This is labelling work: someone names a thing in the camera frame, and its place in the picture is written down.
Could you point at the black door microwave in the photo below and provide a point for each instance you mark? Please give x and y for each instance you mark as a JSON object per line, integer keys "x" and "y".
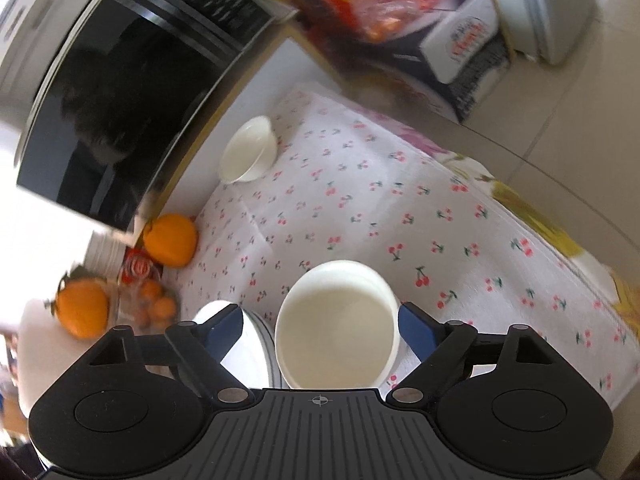
{"x": 125, "y": 85}

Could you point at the stack of white dishes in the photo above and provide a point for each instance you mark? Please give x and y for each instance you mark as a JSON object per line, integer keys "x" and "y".
{"x": 105, "y": 255}

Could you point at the cream bowl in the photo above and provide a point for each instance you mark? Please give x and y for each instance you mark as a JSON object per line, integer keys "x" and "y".
{"x": 248, "y": 150}
{"x": 335, "y": 330}

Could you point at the white refrigerator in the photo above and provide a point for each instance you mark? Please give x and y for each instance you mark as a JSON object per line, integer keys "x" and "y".
{"x": 550, "y": 5}

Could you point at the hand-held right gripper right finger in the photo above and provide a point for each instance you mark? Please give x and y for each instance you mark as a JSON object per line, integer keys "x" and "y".
{"x": 415, "y": 331}

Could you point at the clear bag of small oranges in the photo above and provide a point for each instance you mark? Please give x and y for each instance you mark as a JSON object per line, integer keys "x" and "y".
{"x": 152, "y": 305}

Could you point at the cherry print tablecloth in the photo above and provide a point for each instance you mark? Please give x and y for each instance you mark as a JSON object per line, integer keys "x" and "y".
{"x": 350, "y": 210}

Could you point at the printed cardboard box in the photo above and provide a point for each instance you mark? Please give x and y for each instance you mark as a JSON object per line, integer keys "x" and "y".
{"x": 460, "y": 45}

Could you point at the white kitchen appliance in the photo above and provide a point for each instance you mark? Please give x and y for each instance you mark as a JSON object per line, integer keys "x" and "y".
{"x": 35, "y": 350}

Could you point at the large orange with leaves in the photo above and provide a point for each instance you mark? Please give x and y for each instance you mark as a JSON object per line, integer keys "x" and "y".
{"x": 82, "y": 310}

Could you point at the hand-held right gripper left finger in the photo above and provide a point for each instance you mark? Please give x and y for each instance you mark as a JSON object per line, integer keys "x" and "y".
{"x": 225, "y": 331}

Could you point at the red labelled can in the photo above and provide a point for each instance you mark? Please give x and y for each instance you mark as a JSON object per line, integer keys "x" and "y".
{"x": 137, "y": 266}

